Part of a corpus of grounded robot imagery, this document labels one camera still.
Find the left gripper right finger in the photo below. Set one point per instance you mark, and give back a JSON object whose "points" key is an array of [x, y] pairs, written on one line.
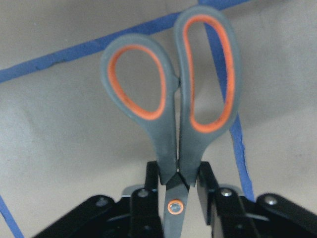
{"points": [[231, 215]]}

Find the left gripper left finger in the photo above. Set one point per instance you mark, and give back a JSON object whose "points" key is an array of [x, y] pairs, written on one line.
{"points": [[135, 215]]}

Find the grey orange scissors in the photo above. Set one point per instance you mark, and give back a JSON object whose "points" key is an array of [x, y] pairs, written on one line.
{"points": [[178, 138]]}

